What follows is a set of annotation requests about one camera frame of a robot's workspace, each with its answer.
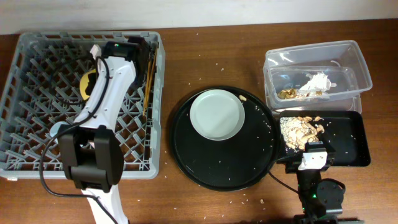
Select black rectangular tray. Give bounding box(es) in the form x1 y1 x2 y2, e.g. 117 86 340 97
280 110 371 167

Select right wooden chopstick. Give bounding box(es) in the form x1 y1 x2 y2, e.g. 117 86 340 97
145 49 157 115

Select wooden chopstick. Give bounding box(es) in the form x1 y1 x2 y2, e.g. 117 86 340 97
145 49 157 115
143 60 152 116

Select peanut on tray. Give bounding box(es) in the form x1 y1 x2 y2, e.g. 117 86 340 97
239 95 247 101

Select grey round plate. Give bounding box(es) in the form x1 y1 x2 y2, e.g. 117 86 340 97
189 89 245 141

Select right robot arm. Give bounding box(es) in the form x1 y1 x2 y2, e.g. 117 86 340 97
285 142 346 224

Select white tissue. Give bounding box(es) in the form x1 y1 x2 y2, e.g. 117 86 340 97
298 72 337 97

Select blue cup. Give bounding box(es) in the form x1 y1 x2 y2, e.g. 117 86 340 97
49 121 69 137

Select round black tray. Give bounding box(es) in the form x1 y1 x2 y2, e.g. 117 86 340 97
169 86 281 191

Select grey plastic dishwasher rack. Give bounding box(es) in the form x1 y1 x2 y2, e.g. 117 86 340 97
1 31 165 180

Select outer clear plastic bin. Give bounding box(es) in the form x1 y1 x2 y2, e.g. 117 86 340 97
263 40 373 113

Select left wooden chopstick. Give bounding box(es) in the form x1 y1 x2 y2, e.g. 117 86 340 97
143 60 152 116

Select yellow bowl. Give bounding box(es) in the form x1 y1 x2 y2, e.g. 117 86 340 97
79 69 97 100

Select nut shell food scraps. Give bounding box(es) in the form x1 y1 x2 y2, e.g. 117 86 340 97
279 116 325 151

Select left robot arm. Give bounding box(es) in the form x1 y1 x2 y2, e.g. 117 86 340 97
57 37 151 223

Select inner clear plastic bin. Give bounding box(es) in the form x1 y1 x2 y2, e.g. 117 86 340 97
264 66 359 111

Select clear plastic bin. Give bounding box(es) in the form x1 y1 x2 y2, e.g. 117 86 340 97
264 66 359 111
263 40 373 113

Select gold foil wrapper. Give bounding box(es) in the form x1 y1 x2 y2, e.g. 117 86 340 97
277 88 324 100

